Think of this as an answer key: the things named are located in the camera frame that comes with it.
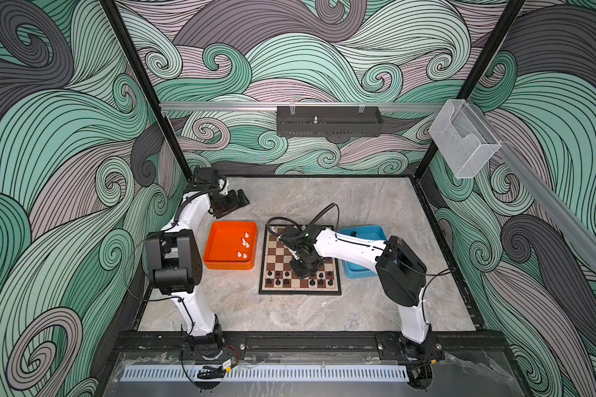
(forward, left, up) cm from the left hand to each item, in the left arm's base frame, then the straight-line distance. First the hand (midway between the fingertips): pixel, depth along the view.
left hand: (240, 202), depth 93 cm
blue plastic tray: (-5, -51, -11) cm, 52 cm away
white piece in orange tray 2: (-16, 0, -13) cm, 20 cm away
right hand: (-23, -24, -11) cm, 35 cm away
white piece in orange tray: (-11, -2, -12) cm, 16 cm away
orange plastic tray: (-12, +4, -13) cm, 18 cm away
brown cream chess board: (-23, -15, -13) cm, 31 cm away
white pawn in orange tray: (-7, -2, -13) cm, 15 cm away
